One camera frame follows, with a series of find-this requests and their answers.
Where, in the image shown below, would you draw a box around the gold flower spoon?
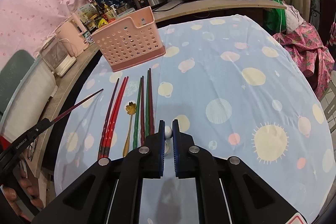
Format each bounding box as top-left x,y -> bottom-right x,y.
122,102 -> 137,157

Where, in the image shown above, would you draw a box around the dark red chopstick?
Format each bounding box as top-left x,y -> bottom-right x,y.
50,89 -> 104,125
97,78 -> 120,160

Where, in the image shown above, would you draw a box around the white green ceramic spoon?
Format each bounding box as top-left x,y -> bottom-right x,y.
165,126 -> 173,156

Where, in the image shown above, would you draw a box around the oil bottle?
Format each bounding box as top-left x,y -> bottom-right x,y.
104,4 -> 116,22

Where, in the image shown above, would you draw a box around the eyeglasses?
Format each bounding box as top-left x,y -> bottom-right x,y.
27,137 -> 39,161

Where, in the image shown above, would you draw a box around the maroon chopstick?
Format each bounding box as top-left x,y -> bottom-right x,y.
140,76 -> 145,146
148,68 -> 154,135

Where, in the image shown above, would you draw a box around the pink floral cloth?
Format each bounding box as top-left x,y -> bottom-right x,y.
273,22 -> 334,100

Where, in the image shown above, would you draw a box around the blue planet-print tablecloth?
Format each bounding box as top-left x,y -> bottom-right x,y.
54,15 -> 335,223

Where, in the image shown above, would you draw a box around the left hand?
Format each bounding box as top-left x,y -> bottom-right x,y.
2,166 -> 44,223

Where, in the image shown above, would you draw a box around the green chopstick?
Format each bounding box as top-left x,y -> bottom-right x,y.
132,77 -> 142,149
145,70 -> 149,138

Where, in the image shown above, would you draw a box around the pink perforated utensil holder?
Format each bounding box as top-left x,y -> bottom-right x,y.
92,6 -> 166,72

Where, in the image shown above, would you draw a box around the pink electric kettle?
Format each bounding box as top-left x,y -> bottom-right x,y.
54,13 -> 94,57

